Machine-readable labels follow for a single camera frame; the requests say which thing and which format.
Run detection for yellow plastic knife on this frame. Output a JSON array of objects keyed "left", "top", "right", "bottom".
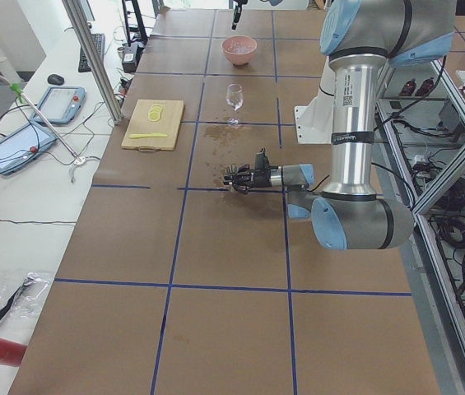
[{"left": 129, "top": 132, "right": 169, "bottom": 139}]

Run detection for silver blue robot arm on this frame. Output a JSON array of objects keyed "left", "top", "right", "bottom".
[{"left": 224, "top": 1, "right": 456, "bottom": 250}]

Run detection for steel jigger cup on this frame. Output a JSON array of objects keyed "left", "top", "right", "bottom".
[{"left": 223, "top": 165, "right": 236, "bottom": 185}]

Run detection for bamboo cutting board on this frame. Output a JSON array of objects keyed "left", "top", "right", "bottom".
[{"left": 121, "top": 100, "right": 184, "bottom": 151}]

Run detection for blue teach pendant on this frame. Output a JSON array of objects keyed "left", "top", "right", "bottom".
[
  {"left": 0, "top": 123, "right": 57, "bottom": 175},
  {"left": 37, "top": 86, "right": 86, "bottom": 125}
]

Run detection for pink bowl of ice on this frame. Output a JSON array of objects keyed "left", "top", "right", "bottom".
[{"left": 221, "top": 35, "right": 258, "bottom": 66}]

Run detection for black keyboard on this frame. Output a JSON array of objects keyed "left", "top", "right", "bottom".
[{"left": 77, "top": 32, "right": 106, "bottom": 73}]

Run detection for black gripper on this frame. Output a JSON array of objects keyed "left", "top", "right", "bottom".
[{"left": 223, "top": 164, "right": 272, "bottom": 194}]

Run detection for yellow lemon slices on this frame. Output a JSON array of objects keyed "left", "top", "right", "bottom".
[{"left": 147, "top": 103, "right": 164, "bottom": 122}]

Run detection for black computer mouse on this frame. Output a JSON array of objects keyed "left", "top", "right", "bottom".
[{"left": 47, "top": 74, "right": 65, "bottom": 86}]

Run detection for clear wine glass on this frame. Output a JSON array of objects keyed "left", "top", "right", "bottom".
[{"left": 226, "top": 84, "right": 244, "bottom": 126}]

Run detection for aluminium frame post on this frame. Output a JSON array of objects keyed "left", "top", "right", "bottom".
[{"left": 62, "top": 0, "right": 123, "bottom": 125}]

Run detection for clear plastic bag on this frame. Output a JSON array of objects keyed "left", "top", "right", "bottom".
[{"left": 0, "top": 270, "right": 54, "bottom": 328}]

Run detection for metal rod with green clip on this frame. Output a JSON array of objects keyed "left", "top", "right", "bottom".
[{"left": 9, "top": 83, "right": 86, "bottom": 165}]

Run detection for near blue teach pendant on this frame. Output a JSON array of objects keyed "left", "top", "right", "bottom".
[{"left": 0, "top": 123, "right": 57, "bottom": 175}]

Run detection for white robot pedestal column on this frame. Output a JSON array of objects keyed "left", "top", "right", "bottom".
[{"left": 294, "top": 61, "right": 359, "bottom": 146}]

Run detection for far blue teach pendant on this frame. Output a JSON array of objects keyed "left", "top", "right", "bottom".
[{"left": 37, "top": 86, "right": 86, "bottom": 125}]

